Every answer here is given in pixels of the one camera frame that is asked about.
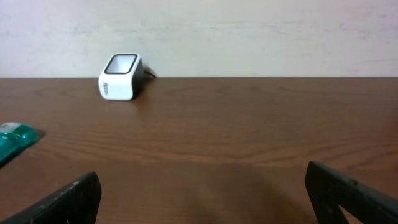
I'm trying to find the white barcode scanner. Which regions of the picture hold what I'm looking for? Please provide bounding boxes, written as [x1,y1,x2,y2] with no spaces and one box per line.
[98,53,144,101]

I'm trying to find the teal mouthwash bottle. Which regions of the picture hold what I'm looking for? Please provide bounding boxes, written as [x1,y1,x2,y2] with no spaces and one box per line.
[1,122,39,167]

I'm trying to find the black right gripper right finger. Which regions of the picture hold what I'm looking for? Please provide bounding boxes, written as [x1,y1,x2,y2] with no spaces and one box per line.
[305,161,397,223]

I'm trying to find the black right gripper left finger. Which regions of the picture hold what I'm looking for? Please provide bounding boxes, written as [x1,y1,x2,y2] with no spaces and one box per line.
[1,172,102,224]

